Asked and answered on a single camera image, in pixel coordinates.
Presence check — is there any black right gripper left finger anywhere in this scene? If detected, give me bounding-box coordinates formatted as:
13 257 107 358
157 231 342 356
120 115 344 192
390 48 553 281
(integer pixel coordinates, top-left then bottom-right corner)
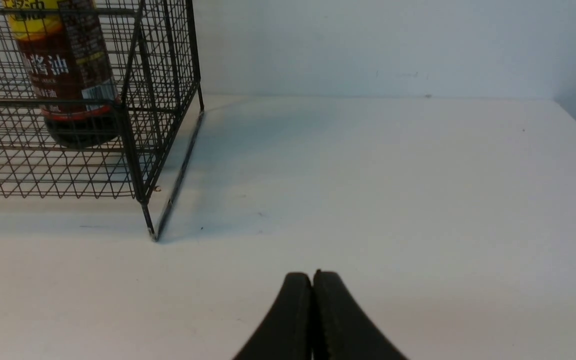
234 272 313 360

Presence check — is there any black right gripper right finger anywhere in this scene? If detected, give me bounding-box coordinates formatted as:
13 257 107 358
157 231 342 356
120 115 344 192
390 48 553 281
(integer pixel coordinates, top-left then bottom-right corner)
311 269 407 360

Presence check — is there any dark soy sauce bottle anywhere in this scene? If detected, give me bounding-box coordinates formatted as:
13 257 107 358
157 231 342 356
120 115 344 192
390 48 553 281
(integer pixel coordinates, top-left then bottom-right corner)
2 0 120 149

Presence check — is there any black wire mesh shelf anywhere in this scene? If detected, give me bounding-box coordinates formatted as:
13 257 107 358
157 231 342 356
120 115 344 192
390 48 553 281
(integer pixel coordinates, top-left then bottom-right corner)
0 0 205 242

